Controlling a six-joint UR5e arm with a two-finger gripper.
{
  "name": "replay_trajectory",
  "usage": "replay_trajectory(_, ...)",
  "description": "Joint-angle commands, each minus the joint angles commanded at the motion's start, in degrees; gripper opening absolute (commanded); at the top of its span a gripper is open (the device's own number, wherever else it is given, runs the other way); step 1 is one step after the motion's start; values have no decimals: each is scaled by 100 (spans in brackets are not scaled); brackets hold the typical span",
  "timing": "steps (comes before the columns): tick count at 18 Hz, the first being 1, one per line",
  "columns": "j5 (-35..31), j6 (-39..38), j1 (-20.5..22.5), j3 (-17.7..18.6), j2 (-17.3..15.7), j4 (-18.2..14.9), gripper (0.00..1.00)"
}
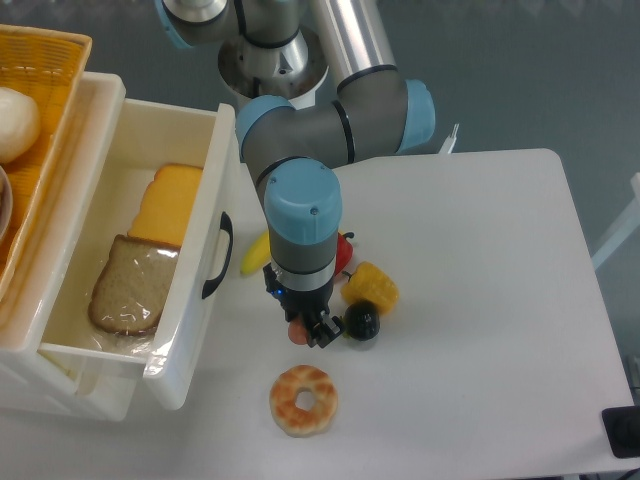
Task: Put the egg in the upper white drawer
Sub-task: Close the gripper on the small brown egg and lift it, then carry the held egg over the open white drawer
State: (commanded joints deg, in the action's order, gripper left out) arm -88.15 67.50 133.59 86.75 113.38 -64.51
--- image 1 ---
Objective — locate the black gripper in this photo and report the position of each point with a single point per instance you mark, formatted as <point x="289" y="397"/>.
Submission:
<point x="312" y="306"/>

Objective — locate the brown egg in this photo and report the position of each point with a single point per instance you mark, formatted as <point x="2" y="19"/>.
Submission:
<point x="297" y="333"/>

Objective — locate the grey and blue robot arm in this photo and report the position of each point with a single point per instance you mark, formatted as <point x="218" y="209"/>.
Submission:
<point x="323" y="91"/>

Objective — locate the open white upper drawer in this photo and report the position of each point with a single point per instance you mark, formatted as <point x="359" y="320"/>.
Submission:
<point x="108" y="367"/>

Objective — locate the yellow bell pepper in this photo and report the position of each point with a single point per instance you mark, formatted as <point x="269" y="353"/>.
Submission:
<point x="369" y="283"/>

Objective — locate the red bell pepper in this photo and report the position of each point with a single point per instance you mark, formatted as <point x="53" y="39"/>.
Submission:
<point x="344" y="251"/>

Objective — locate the yellow banana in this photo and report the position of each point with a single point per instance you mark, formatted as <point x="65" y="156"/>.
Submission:
<point x="257" y="255"/>

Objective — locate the brown bread slice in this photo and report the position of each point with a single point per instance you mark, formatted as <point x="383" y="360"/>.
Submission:
<point x="129" y="296"/>

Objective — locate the black device at table edge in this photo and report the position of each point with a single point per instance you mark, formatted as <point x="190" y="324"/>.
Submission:
<point x="622" y="430"/>

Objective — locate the dark bowl rim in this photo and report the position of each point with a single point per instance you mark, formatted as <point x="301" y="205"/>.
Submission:
<point x="6" y="204"/>

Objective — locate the white round bun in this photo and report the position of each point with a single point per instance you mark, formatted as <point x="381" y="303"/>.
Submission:
<point x="20" y="124"/>

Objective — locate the yellow woven basket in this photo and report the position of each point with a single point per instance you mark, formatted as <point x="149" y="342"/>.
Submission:
<point x="45" y="65"/>

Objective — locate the white bracket behind table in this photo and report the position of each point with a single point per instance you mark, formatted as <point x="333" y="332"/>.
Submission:
<point x="450" y="141"/>

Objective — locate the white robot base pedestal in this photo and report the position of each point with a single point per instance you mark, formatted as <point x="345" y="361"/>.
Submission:
<point x="294" y="71"/>

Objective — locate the white frame bar right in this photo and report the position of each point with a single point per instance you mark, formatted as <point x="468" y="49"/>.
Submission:
<point x="623" y="226"/>

